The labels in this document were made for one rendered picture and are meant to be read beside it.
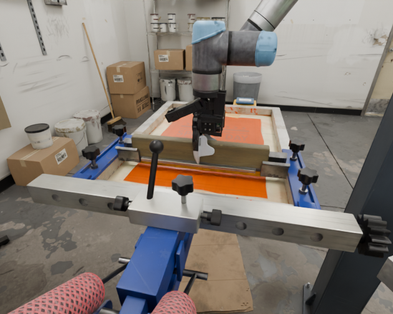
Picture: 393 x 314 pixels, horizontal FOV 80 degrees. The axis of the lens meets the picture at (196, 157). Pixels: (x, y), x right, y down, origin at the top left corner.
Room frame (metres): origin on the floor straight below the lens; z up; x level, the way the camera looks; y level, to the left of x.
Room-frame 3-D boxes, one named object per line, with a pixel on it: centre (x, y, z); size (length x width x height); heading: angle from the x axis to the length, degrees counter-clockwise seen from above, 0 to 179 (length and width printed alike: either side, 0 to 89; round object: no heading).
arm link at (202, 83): (0.62, -0.03, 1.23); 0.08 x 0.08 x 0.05
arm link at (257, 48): (0.62, -0.13, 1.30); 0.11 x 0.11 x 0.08; 85
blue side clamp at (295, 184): (0.53, -0.27, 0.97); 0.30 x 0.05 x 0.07; 168
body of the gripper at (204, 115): (0.61, -0.03, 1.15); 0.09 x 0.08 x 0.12; 78
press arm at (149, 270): (0.27, 0.06, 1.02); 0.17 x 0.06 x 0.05; 168
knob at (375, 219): (0.31, -0.31, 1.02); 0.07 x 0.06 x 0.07; 168
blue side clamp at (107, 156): (0.64, 0.27, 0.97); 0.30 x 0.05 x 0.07; 168
